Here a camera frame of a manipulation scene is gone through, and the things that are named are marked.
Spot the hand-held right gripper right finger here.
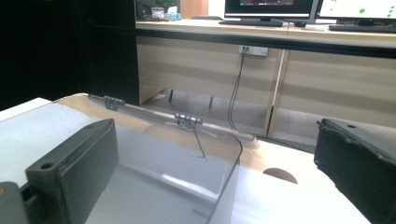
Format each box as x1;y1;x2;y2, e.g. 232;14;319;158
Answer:
313;118;396;224

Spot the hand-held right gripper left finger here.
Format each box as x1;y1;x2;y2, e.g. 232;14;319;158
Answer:
24;118;120;224

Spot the grey box with clear lid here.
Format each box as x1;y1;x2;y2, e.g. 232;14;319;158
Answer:
0;92;258;224

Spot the white table mat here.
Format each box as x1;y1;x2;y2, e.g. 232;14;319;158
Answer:
0;97;372;224

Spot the black keyboard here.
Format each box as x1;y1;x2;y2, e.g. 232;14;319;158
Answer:
328;23;396;35
219;19;285;28

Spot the beige wooden desk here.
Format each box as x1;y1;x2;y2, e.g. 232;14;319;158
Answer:
135;18;396;138

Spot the computer monitor with white screen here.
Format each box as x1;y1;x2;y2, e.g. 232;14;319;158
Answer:
316;0;396;21

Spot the dark desk item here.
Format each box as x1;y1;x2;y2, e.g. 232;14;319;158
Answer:
135;2;153;21

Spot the teal desk item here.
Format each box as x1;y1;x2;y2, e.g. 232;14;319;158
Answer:
164;6;183;22

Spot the computer monitor with dark screen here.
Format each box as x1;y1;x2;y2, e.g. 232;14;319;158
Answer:
223;0;320;21

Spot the black power cable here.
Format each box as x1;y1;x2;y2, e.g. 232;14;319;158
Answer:
229;47;250;131
227;47;247;130

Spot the white wall socket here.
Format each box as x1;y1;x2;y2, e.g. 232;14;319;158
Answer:
238;45;269;57

